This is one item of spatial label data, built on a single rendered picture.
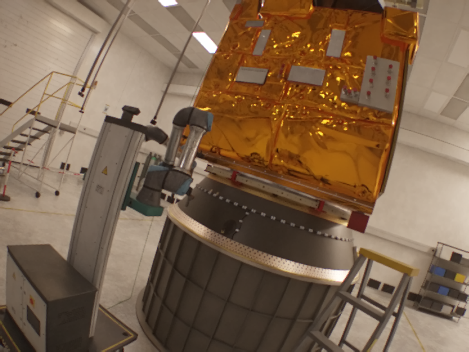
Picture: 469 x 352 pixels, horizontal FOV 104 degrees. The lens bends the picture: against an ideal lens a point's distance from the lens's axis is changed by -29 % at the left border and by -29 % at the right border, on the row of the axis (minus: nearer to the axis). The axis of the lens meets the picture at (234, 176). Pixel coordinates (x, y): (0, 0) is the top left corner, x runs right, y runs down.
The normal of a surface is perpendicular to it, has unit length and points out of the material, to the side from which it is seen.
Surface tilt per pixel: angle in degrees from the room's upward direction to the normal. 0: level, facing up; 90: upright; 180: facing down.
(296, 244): 62
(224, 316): 90
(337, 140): 88
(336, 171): 91
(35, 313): 90
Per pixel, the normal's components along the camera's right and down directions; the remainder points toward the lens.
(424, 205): -0.42, -0.17
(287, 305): 0.12, 0.02
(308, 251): 0.30, -0.41
